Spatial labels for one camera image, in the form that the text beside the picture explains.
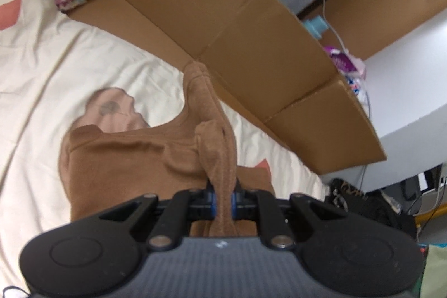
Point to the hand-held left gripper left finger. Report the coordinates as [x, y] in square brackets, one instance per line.
[211, 210]

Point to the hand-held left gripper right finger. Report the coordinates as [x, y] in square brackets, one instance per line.
[234, 210]

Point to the brown printed t-shirt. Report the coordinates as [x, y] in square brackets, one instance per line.
[139, 165]

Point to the large flat cardboard sheet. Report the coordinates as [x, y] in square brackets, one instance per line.
[244, 39]

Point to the pink purple packet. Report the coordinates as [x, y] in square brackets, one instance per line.
[344, 60]

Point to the cartoon printed white bedsheet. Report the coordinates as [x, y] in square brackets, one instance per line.
[70, 74]

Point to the teal bottle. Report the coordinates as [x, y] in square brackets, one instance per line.
[314, 26]

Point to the light green cloth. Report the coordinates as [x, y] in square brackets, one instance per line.
[434, 270]

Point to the cardboard box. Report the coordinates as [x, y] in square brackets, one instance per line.
[366, 15]

